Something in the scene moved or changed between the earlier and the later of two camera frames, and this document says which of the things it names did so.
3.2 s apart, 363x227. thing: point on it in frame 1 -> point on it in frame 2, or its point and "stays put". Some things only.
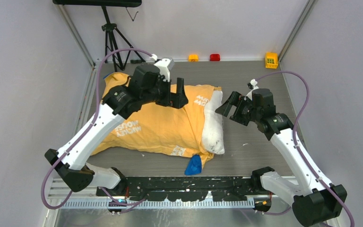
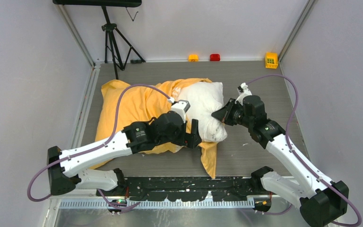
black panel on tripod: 103,3 stays put
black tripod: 119,45 stays put
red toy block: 214,57 stays put
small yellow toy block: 193,58 stays put
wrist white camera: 165,65 -> 181,107
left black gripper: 175,100 -> 190,140
